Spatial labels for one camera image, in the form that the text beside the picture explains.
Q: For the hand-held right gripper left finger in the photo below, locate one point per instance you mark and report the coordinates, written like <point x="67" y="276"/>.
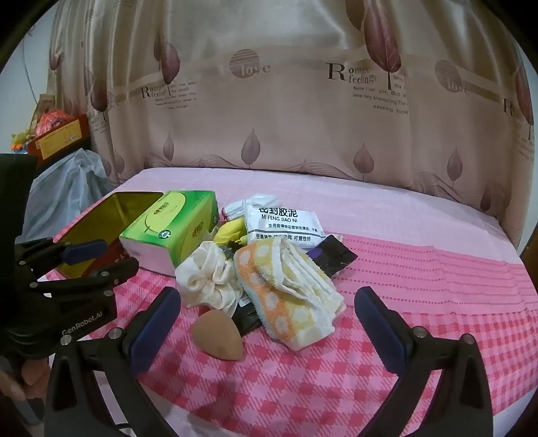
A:
<point x="155" y="332"/>

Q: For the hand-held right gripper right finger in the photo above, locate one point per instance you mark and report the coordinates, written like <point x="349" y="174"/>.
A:
<point x="378" y="332"/>

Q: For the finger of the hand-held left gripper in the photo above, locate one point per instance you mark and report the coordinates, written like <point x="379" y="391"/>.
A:
<point x="120" y="269"/>
<point x="84" y="251"/>

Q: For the gold metal tin box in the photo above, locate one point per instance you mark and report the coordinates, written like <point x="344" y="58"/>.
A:
<point x="126" y="208"/>

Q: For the beige makeup sponge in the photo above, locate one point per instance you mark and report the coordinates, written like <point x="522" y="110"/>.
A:
<point x="218" y="336"/>

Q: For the cream fabric scrunchie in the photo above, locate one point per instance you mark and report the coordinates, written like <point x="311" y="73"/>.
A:
<point x="201" y="273"/>

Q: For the black and blue foil packet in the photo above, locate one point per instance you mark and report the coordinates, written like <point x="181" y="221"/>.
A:
<point x="336" y="256"/>

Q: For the orange yellow dotted towel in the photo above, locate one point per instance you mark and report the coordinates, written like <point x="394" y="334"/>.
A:
<point x="273" y="290"/>

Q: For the person's left hand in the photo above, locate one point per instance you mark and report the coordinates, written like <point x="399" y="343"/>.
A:
<point x="31" y="374"/>

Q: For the pink checked blanket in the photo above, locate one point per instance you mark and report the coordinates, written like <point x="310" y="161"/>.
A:
<point x="420" y="315"/>

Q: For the pale blue plastic cover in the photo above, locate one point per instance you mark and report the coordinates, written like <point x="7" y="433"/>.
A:
<point x="71" y="180"/>

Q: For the green tissue box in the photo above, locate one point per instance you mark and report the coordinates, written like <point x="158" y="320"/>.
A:
<point x="180" y="222"/>

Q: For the black plastic packet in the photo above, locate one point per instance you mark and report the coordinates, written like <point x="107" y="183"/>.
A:
<point x="250" y="321"/>

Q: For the orange box with yellow label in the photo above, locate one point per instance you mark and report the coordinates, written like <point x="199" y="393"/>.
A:
<point x="59" y="138"/>

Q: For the yellow cloth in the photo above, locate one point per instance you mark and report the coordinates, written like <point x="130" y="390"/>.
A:
<point x="229" y="231"/>

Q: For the white knit glove red cuff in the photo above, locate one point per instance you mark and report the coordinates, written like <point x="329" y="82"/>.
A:
<point x="235" y="208"/>

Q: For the red plastic bag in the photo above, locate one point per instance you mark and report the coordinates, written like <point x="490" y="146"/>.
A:
<point x="52" y="119"/>

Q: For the pale pink bed sheet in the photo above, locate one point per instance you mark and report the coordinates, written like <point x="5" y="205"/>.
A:
<point x="357" y="197"/>

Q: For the white printed clay packet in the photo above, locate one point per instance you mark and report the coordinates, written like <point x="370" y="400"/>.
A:
<point x="281" y="222"/>

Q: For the beige leaf print curtain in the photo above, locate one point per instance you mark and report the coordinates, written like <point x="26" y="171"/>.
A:
<point x="294" y="126"/>

